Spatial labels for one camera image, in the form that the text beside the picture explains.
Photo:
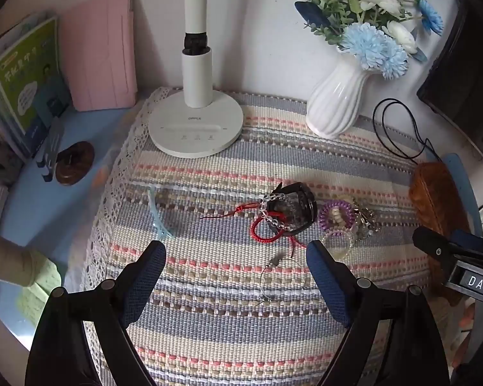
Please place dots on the brown wicker basket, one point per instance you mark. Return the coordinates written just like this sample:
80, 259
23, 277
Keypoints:
438, 206

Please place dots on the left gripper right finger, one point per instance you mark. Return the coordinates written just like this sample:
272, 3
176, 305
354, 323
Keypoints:
413, 354

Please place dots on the striped woven table mat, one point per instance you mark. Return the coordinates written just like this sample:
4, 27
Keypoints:
201, 325

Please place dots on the black television screen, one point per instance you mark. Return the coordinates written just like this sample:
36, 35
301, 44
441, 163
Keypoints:
454, 86

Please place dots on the black jewelry box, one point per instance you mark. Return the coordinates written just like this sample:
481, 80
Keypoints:
291, 209

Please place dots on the green cover book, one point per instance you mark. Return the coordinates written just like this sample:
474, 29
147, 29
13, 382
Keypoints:
32, 89

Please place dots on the blue hair claw clip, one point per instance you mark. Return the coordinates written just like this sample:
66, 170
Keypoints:
51, 150

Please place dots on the white ribbed vase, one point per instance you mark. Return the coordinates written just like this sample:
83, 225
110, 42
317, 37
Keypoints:
333, 106

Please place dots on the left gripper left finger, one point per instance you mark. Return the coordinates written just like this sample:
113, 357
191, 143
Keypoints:
60, 354

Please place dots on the blue white artificial flowers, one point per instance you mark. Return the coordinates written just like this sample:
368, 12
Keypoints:
380, 34

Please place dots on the white desk lamp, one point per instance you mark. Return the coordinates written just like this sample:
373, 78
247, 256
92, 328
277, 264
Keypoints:
198, 121

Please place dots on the silver hoop earring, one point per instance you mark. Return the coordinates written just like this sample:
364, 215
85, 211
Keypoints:
279, 270

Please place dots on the light blue hair clip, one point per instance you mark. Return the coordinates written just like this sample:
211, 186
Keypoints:
161, 229

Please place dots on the brown round wooden coaster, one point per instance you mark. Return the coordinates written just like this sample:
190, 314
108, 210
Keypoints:
73, 163

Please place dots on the gold jewelry pile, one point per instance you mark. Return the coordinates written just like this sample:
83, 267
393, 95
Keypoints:
365, 223

